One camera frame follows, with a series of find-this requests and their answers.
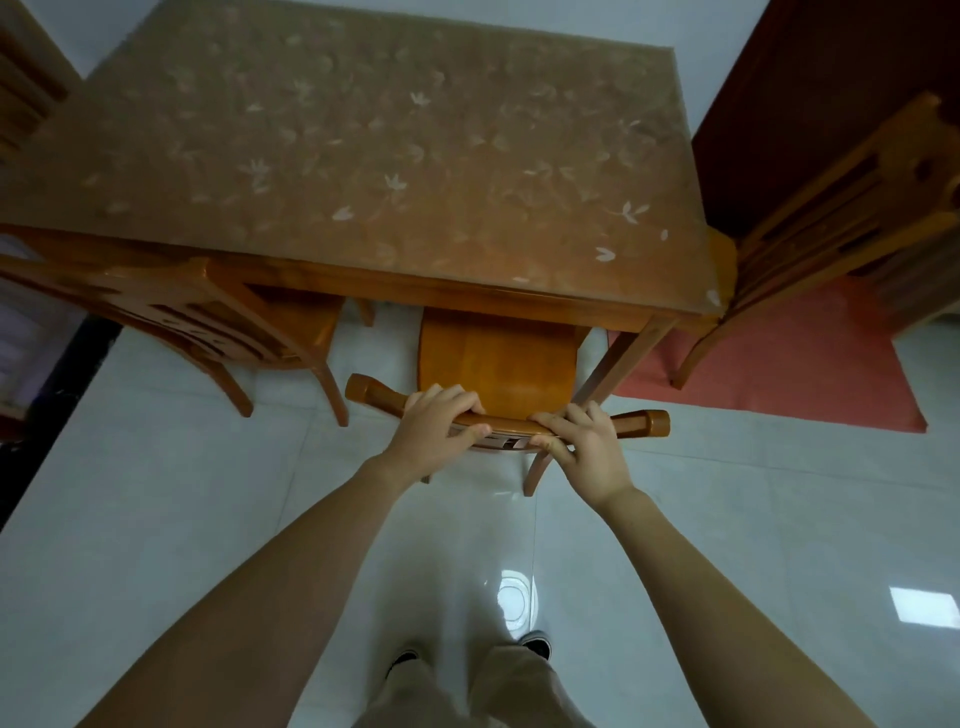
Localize wooden chair with carved backrest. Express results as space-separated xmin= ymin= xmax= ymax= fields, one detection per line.
xmin=0 ymin=247 xmax=378 ymax=429

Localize wooden chair with curved backrest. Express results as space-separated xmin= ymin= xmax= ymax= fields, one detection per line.
xmin=344 ymin=306 xmax=672 ymax=498

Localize person's right forearm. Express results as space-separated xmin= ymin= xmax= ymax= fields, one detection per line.
xmin=598 ymin=486 xmax=880 ymax=728

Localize wooden chair with slatted backrest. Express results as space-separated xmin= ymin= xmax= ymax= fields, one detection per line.
xmin=669 ymin=92 xmax=960 ymax=391
xmin=0 ymin=0 xmax=84 ymax=168

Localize person's right hand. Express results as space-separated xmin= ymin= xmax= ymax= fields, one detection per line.
xmin=528 ymin=401 xmax=639 ymax=513

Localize red floor mat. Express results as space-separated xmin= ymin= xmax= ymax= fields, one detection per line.
xmin=606 ymin=276 xmax=928 ymax=435

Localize person's left forearm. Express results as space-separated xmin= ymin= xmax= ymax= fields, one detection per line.
xmin=75 ymin=456 xmax=421 ymax=728

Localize beige trousers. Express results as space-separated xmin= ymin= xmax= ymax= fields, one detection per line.
xmin=351 ymin=643 xmax=603 ymax=728

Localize person's left hand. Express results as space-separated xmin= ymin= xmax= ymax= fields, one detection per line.
xmin=381 ymin=384 xmax=493 ymax=486

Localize dark red wooden door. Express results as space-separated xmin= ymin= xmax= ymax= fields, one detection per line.
xmin=690 ymin=0 xmax=960 ymax=243

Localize clear floral table cover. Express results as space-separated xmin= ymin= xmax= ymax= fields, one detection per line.
xmin=0 ymin=0 xmax=726 ymax=318

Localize wooden dining table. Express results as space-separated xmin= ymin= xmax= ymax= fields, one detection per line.
xmin=0 ymin=0 xmax=742 ymax=412

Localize black floor threshold strip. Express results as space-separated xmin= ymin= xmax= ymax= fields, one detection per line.
xmin=0 ymin=315 xmax=123 ymax=531

